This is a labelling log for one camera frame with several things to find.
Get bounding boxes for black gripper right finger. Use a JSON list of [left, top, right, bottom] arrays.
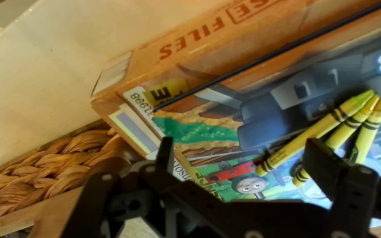
[[303, 139, 378, 220]]

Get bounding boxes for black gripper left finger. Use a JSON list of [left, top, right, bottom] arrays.
[[155, 136, 173, 172]]

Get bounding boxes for yellow crayon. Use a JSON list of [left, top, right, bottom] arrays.
[[291, 95, 381, 187], [255, 90, 377, 176], [350, 99, 381, 164]]

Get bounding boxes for colourful train picture book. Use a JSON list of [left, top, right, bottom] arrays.
[[152, 27, 381, 205]]

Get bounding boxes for woven wicker basket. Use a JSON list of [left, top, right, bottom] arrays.
[[0, 129, 132, 217]]

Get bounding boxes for wooden crate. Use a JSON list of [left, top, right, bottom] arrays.
[[0, 187, 82, 238]]

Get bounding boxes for brown case files box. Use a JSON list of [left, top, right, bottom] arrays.
[[88, 0, 381, 162]]

